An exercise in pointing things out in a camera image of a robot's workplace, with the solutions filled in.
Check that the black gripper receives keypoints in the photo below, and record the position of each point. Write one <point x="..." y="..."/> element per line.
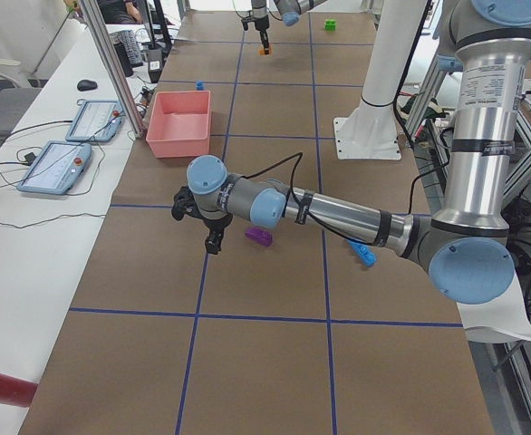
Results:
<point x="214" y="223"/>
<point x="259" y="22"/>

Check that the purple block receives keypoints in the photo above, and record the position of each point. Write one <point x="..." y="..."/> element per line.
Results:
<point x="259" y="235"/>

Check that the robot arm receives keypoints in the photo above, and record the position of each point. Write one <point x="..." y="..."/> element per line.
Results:
<point x="289" y="10"/>
<point x="462" y="247"/>

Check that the pink plastic box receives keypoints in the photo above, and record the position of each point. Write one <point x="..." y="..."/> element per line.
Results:
<point x="180" y="124"/>

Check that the green block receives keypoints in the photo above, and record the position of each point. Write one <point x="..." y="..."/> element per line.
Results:
<point x="330" y="25"/>

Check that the black keyboard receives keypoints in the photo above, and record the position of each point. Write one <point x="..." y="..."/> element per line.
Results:
<point x="128" y="39"/>

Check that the long blue block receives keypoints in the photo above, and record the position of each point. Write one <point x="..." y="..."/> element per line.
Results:
<point x="364" y="253"/>

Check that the far teach pendant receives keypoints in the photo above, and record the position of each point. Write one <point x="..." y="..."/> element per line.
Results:
<point x="96" y="121"/>

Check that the teach pendant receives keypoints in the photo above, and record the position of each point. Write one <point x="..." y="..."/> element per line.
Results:
<point x="96" y="121"/>
<point x="56" y="168"/>

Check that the near teach pendant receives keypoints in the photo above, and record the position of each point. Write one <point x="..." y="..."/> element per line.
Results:
<point x="56" y="168"/>

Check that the black computer mouse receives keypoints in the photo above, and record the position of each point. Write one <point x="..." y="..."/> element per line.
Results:
<point x="85" y="85"/>

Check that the red cylinder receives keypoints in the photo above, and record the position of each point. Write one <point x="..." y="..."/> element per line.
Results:
<point x="16" y="392"/>

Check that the white paper sheet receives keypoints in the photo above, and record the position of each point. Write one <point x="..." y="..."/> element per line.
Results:
<point x="502" y="320"/>

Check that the white camera stand base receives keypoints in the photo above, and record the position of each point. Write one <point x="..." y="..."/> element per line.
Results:
<point x="370" y="132"/>

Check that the aluminium frame post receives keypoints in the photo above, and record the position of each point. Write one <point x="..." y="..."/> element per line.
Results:
<point x="93" y="18"/>

